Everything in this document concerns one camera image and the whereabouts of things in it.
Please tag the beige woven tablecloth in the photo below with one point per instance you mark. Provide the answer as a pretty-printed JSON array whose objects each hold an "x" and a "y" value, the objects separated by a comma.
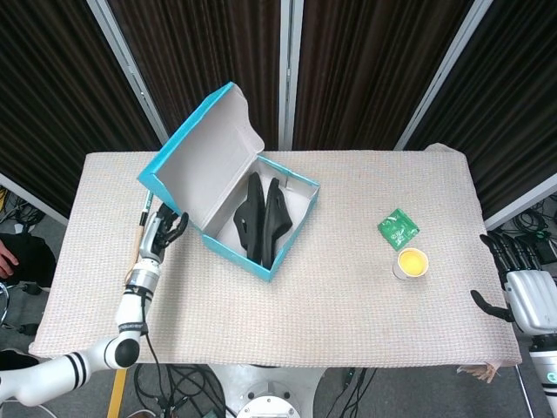
[{"x": 304, "y": 313}]

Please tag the person black trouser leg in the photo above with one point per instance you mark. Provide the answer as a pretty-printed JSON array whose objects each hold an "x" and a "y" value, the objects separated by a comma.
[{"x": 37, "y": 261}]

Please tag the black slipper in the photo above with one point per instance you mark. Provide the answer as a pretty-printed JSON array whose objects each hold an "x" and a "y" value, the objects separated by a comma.
[
  {"x": 274, "y": 226},
  {"x": 250, "y": 217}
]

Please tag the person hand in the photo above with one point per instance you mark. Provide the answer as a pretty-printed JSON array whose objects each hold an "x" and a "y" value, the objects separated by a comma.
[{"x": 8, "y": 263}]

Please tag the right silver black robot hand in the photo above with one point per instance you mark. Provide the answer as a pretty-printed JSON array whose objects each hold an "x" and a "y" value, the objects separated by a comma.
[{"x": 535, "y": 300}]

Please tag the turquoise shoe box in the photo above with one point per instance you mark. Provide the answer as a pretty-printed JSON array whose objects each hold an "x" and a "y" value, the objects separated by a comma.
[{"x": 204, "y": 161}]

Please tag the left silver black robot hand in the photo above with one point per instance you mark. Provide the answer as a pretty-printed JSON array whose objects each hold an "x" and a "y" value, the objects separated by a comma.
[{"x": 150, "y": 237}]

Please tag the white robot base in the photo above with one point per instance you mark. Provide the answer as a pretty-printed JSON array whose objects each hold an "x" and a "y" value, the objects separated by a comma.
[{"x": 270, "y": 400}]

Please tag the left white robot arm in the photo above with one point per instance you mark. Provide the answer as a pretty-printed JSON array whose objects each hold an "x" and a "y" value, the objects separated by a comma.
[{"x": 130, "y": 313}]

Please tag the grey metal partition post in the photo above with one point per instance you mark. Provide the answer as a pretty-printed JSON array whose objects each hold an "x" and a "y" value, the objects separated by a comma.
[
  {"x": 443, "y": 74},
  {"x": 290, "y": 65},
  {"x": 131, "y": 74},
  {"x": 35, "y": 201},
  {"x": 522, "y": 203}
]

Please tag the paper cup yellow liquid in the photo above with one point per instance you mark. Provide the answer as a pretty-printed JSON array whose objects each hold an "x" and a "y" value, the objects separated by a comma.
[{"x": 412, "y": 263}]

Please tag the dark ribbed partition panel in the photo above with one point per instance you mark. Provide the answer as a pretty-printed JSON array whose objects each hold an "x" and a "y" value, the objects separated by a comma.
[
  {"x": 209, "y": 43},
  {"x": 370, "y": 65},
  {"x": 52, "y": 87},
  {"x": 513, "y": 109}
]

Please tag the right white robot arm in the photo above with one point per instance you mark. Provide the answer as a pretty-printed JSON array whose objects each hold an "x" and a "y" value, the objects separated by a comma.
[{"x": 546, "y": 370}]

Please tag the green sachet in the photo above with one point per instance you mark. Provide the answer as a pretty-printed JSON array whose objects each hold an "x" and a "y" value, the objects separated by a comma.
[{"x": 398, "y": 231}]

